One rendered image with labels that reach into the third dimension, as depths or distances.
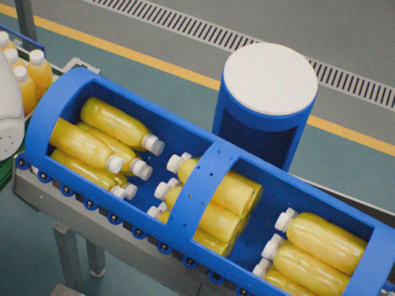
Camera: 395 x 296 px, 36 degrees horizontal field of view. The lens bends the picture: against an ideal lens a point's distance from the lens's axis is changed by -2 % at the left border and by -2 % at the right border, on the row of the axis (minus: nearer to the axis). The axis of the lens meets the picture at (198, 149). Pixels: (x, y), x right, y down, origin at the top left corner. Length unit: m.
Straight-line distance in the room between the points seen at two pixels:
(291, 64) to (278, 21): 1.69
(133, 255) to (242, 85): 0.57
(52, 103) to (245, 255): 0.60
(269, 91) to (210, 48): 1.57
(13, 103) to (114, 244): 0.95
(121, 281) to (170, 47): 1.32
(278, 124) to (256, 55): 0.23
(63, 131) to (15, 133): 0.75
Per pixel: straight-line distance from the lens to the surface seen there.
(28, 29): 2.14
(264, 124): 1.77
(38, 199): 1.76
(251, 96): 1.76
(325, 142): 3.05
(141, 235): 1.58
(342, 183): 2.94
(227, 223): 1.40
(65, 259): 2.16
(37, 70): 1.76
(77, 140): 1.51
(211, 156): 1.38
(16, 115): 0.77
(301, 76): 1.85
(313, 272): 1.39
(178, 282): 1.63
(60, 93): 1.49
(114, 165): 1.48
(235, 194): 1.39
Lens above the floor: 2.37
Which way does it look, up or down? 55 degrees down
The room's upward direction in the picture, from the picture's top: 9 degrees clockwise
